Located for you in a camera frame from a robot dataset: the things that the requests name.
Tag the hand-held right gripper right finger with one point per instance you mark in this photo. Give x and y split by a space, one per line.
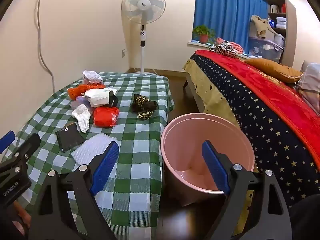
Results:
216 167

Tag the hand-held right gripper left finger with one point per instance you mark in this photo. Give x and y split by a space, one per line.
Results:
105 166

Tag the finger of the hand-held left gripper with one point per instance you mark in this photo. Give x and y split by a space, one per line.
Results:
6 140
30 145

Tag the pink bin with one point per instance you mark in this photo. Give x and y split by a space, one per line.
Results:
180 140

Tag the red plastic bag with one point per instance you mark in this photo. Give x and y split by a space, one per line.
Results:
105 117

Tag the white tissue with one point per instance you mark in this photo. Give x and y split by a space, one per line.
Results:
82 117

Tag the small black pouch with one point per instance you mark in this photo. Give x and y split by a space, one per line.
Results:
113 100

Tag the white tissue pack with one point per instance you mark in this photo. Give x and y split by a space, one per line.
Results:
97 98

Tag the black gold patterned cloth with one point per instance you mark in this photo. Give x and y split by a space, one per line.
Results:
142 105

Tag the pale pink plastic bag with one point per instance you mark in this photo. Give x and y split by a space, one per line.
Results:
87 82

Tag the white cloth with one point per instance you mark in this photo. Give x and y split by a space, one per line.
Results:
91 75

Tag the green checked tablecloth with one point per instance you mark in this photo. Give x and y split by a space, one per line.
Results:
140 140

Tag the bed with star blanket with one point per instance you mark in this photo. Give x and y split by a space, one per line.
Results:
262 130

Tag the yellow bed sheet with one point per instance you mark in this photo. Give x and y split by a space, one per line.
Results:
207 90

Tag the red blanket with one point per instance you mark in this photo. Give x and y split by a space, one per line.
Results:
275 97

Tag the person's dark clothed leg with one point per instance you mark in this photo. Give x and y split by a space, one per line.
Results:
305 220

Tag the orange pillow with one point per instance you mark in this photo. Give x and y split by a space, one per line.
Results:
275 68

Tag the striped garment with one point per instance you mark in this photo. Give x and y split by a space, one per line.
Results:
225 48

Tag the pink garment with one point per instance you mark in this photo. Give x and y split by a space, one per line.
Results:
236 46

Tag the plaid pillow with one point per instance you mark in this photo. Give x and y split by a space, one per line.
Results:
310 87

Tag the white window sill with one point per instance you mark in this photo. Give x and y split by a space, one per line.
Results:
196 44

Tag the clear storage box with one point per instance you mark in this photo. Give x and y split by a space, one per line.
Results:
265 47

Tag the potted green plant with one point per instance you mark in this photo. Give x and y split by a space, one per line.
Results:
203 38

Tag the grey storage box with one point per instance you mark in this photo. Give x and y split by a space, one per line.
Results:
278 38

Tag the beige jacket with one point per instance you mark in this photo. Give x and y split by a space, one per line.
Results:
260 25

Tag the blue curtain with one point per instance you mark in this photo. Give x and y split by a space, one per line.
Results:
225 12

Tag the folded white towels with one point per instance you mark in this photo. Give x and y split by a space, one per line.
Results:
281 21

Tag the row of books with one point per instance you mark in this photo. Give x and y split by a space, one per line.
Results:
273 8

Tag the grey bed frame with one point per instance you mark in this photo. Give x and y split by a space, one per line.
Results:
196 97

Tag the white wall socket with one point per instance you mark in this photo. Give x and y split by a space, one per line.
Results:
123 53

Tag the wall bookshelf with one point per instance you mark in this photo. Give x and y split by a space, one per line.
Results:
275 13

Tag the white pedestal fan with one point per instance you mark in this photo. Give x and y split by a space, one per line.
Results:
142 5

